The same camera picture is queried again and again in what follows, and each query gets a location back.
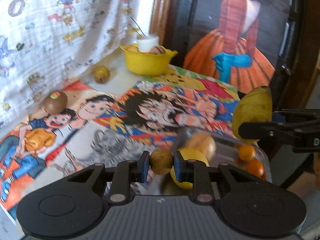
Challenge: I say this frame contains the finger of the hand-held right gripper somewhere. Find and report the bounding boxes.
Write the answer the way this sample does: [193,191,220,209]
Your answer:
[272,108,320,126]
[238,121,297,141]

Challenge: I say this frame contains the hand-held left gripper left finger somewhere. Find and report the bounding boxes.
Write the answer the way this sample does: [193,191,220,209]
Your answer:
[66,151,150,203]

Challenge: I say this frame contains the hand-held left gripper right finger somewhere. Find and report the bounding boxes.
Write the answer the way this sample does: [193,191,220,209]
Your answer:
[173,151,253,203]

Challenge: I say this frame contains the small round brown fruit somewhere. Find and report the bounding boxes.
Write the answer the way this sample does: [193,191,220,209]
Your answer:
[149,149,174,175]

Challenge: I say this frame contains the yellow lemon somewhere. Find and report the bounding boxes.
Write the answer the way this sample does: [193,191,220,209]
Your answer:
[170,148,210,190]

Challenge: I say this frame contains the large green pear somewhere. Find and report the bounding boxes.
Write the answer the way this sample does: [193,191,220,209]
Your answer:
[232,85,273,144]

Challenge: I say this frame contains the small orange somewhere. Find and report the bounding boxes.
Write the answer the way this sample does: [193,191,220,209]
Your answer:
[246,159,265,178]
[237,144,257,161]

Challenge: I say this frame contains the clear plastic container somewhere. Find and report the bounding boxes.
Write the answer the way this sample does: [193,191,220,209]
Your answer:
[172,126,272,183]

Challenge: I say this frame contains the tan potato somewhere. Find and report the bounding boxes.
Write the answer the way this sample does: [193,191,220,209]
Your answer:
[186,133,217,163]

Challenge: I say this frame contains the cartoon printed tablecloth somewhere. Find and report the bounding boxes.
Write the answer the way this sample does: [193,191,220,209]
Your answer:
[0,64,240,218]

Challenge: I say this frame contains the small green pear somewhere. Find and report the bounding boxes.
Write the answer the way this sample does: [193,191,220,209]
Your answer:
[94,66,110,84]

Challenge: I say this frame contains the yellow plastic bowl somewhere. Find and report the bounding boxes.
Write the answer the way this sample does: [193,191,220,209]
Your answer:
[119,44,178,76]

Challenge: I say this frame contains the brown kiwi with sticker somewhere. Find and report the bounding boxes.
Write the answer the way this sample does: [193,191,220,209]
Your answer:
[44,90,68,114]

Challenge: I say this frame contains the white cup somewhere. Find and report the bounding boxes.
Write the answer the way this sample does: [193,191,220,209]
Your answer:
[137,34,160,53]

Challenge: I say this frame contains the thin brown stick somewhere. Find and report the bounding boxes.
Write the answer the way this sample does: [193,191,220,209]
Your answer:
[130,17,147,37]

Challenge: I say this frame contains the white printed cloth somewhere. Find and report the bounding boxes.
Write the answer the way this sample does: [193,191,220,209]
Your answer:
[0,0,160,130]

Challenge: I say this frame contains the wall poster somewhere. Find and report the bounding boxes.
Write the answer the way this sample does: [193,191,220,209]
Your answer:
[183,0,285,93]

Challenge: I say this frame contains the wooden frame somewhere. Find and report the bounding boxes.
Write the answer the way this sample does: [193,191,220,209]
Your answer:
[150,0,175,45]

